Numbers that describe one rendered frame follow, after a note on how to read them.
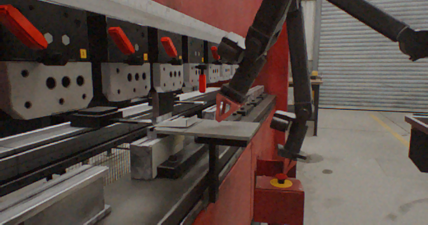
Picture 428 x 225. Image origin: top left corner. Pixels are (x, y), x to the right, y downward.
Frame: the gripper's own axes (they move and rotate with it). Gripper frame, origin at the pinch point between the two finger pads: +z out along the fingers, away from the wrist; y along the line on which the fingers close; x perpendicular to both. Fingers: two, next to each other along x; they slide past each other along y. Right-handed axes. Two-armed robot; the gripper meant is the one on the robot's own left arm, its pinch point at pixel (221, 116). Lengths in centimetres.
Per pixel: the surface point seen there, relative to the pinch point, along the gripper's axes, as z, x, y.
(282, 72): -7, -5, -216
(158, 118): 10.1, -15.5, 2.4
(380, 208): 47, 123, -179
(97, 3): -14.8, -24.7, 31.2
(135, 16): -14.5, -24.7, 19.0
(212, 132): 3.0, 1.1, 6.6
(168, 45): -11.4, -18.8, 10.3
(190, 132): 5.8, -3.9, 7.6
